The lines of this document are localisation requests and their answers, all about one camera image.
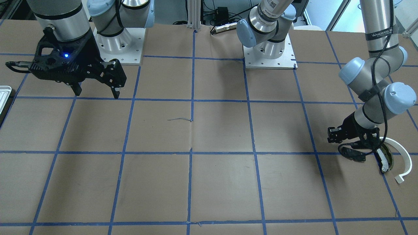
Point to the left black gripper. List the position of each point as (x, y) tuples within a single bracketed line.
[(350, 126)]

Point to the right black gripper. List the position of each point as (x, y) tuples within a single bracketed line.
[(93, 56)]

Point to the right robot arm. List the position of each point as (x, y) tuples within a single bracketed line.
[(69, 20)]

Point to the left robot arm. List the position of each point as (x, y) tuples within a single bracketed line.
[(269, 23)]

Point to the silver ribbed metal tray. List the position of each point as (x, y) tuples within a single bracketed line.
[(5, 92)]

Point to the black flat brake pad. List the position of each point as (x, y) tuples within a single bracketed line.
[(353, 154)]

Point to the olive grey brake shoe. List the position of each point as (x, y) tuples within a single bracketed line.
[(385, 158)]

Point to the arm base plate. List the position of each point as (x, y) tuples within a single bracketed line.
[(269, 55), (127, 47)]

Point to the aluminium frame post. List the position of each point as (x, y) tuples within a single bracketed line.
[(194, 8)]

